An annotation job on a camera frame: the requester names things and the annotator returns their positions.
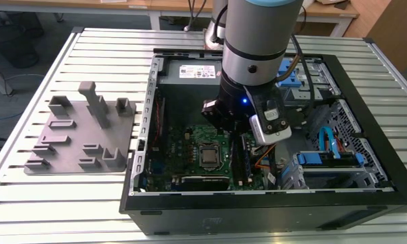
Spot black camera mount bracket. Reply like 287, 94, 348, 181
241, 85, 289, 133

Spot green motherboard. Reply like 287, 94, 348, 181
148, 124, 268, 193

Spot long red wire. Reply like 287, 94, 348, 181
153, 96, 167, 153

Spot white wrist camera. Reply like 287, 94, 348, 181
249, 111, 293, 146

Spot metal optical drive cage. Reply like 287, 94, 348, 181
277, 59, 342, 116

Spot black side wrist camera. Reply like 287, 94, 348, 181
200, 100, 224, 126

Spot white framed wooden desk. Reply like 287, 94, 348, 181
0, 0, 360, 39

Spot grey parts rack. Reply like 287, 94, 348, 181
22, 81, 139, 176

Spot grey Dell power supply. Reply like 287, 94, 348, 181
156, 59, 224, 123

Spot black open PC case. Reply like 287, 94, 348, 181
117, 47, 407, 236

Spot blue SATA wire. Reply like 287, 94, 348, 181
318, 126, 342, 160

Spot wooden cabinet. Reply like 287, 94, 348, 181
342, 0, 407, 73

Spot black wire bundle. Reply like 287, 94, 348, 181
253, 99, 336, 189

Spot black graphics card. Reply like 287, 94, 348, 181
180, 175, 232, 191

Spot orange wire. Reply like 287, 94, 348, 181
255, 143, 277, 170

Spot blue optical drive carrier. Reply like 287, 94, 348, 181
276, 58, 304, 88

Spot installed RAM stick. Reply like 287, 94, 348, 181
240, 133, 255, 181

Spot black bin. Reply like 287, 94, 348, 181
0, 11, 45, 69

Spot hard disk in blue carrier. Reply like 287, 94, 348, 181
298, 151, 366, 168

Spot CPU socket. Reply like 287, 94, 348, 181
196, 142, 224, 171

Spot black camera cable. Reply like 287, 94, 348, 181
289, 34, 318, 112

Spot metal disk bay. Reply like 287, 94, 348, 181
280, 151, 390, 190

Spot silver CPU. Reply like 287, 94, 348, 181
199, 148, 220, 164

